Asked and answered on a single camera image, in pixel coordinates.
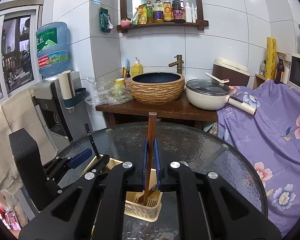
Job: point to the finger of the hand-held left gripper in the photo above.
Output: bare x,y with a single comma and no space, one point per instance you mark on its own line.
80,158
101,162

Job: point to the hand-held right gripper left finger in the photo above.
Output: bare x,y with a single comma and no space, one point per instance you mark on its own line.
145,165

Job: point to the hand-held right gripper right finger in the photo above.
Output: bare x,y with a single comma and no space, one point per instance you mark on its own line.
157,165

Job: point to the black chopstick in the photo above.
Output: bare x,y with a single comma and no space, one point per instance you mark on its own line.
91,140

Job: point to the cream perforated utensil holder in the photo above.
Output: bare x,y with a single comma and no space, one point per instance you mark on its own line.
140,211

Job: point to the beige cloth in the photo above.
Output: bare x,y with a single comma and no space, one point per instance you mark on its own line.
12,120

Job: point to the round glass table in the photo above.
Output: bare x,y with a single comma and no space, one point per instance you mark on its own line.
202,150

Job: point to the wooden sink cabinet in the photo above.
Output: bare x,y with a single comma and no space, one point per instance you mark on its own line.
165,110

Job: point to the teal cup holder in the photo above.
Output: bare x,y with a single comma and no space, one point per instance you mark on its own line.
77,97

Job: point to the pink packet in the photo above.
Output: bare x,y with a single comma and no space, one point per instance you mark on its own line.
12,221

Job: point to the grey water dispenser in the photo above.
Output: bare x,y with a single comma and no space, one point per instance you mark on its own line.
43,97

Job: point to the clear plastic bags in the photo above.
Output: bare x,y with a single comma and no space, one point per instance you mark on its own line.
105,92

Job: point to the woven pattern sink basin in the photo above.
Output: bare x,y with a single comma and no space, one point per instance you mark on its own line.
155,93

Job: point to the stack of paper cups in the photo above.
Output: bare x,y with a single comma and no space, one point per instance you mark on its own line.
66,85

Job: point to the cream electric pot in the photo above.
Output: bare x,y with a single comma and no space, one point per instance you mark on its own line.
205,100

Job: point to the yellow cup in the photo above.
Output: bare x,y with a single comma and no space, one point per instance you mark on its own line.
120,82

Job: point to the yellow soap pump bottle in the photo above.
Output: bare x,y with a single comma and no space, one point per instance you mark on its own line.
137,68

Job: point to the brass faucet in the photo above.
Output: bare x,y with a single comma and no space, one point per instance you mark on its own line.
178,63

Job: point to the sliding window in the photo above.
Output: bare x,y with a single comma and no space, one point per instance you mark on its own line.
15,55

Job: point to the blue water jug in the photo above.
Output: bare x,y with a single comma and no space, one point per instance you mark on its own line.
52,47

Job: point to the brown white rice cooker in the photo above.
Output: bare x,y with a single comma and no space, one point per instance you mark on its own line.
230,72

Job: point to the purple floral cloth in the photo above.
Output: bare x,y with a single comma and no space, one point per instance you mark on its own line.
277,142

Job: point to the wooden rack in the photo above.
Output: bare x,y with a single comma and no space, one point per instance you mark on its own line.
258,78

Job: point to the wooden framed mirror shelf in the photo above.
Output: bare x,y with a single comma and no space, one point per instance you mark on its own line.
165,25

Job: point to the green hanging packet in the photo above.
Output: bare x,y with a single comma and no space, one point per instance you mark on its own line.
105,20

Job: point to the pink bowl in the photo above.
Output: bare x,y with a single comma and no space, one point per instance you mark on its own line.
125,23

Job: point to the small clear bottle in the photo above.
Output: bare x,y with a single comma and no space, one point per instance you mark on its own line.
262,68

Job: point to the yellow seasoning packet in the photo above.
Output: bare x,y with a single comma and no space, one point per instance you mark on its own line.
140,15

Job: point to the green bottle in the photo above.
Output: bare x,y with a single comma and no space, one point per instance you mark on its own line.
149,12

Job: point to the yellow cooking oil bottle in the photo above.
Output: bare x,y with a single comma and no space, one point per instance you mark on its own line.
158,11

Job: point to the brown glass bottle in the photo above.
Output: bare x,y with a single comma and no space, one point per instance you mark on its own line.
280,71

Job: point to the amber bottle yellow label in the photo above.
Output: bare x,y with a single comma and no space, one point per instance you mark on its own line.
167,10

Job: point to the white tube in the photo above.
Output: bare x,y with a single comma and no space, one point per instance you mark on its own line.
194,13

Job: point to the yellow roll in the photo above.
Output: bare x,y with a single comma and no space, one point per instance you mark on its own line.
270,57

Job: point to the white squeeze bottle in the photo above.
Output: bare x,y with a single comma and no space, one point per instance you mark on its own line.
188,11

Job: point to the dark soy sauce bottle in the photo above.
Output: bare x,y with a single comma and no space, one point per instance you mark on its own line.
178,8

